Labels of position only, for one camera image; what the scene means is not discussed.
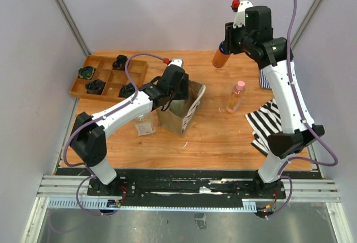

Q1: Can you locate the orange spray bottle front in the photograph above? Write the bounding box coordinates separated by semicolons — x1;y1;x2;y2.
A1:
212;42;230;69

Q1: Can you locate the clear bottle pink cap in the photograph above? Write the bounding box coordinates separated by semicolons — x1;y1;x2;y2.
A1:
226;80;245;113

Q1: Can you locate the blue white striped cloth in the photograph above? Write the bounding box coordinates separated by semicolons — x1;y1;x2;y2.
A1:
259;70;271;90

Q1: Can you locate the clear bottle white cap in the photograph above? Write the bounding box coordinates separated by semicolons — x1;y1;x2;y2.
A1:
133;113;156;136

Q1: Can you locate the black white striped cloth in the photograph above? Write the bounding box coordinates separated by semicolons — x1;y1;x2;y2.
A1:
245;98;282;156

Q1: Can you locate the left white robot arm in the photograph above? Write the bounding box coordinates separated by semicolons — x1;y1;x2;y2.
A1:
69;64;189;196

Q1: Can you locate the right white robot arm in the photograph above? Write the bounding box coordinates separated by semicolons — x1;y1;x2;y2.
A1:
220;0;325;198

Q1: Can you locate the canvas tote bag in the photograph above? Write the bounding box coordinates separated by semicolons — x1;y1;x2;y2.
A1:
156;80;206;137

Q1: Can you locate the small black rolled belt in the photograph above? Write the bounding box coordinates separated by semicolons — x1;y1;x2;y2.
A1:
112;55;128;71

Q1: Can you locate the wooden compartment tray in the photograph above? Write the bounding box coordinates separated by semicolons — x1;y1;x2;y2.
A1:
69;54;148;100

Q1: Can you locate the green patterned rolled belt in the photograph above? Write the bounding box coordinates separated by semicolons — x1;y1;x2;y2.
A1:
78;66;95;80

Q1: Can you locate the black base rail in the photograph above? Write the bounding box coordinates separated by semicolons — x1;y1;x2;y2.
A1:
87;169;286;208

